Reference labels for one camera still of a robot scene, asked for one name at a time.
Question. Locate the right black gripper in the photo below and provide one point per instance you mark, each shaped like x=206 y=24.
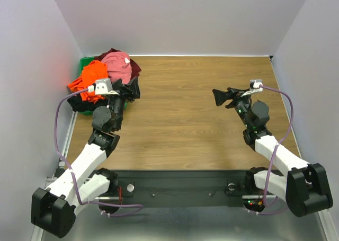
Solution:
x=233 y=97

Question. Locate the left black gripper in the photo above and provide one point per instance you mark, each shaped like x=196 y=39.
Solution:
x=130 y=88

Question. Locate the orange t shirt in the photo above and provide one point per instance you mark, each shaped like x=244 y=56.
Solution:
x=90 y=73

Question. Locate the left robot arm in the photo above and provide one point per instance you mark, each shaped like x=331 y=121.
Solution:
x=107 y=120

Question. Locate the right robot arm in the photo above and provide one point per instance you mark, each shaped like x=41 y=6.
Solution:
x=302 y=185

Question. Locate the maroon t shirt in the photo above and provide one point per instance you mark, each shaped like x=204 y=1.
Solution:
x=135 y=67

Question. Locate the pink t shirt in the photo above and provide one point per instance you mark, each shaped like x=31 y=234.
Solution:
x=118 y=66

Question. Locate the black t shirt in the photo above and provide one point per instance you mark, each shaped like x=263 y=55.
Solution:
x=82 y=106

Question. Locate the green plastic bin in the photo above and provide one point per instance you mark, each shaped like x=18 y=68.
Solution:
x=84 y=62

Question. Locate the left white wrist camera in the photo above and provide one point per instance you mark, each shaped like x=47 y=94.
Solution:
x=102 y=87

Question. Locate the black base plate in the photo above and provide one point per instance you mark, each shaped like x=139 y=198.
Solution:
x=123 y=193

